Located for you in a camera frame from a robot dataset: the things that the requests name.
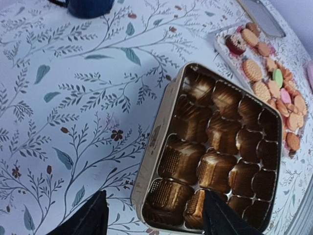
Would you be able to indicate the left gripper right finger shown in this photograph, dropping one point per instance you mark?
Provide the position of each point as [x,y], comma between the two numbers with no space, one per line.
[220,219]

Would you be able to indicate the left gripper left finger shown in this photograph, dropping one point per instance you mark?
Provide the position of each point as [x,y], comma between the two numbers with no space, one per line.
[90,219]

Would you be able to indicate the gold cookie tin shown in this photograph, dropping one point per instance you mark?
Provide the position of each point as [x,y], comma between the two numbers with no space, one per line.
[209,135]

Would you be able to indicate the metal serving tongs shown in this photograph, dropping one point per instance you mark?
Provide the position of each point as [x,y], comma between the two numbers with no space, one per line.
[259,13]

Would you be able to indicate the floral tablecloth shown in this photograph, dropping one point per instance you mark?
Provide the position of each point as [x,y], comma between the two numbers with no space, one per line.
[78,99]

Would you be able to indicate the pink macaron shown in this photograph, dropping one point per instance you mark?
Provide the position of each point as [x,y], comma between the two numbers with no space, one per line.
[285,97]

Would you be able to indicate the green macaron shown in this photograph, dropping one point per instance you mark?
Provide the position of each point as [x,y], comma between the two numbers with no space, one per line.
[278,77]

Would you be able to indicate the floral cookie tray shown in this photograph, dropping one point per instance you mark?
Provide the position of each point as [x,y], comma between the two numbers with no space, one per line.
[254,68]

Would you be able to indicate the chocolate sprinkle donut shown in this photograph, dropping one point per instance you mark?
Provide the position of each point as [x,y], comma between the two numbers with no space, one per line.
[235,44]

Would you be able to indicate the dark blue mug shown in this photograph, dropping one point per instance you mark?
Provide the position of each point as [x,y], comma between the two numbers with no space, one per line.
[86,9]

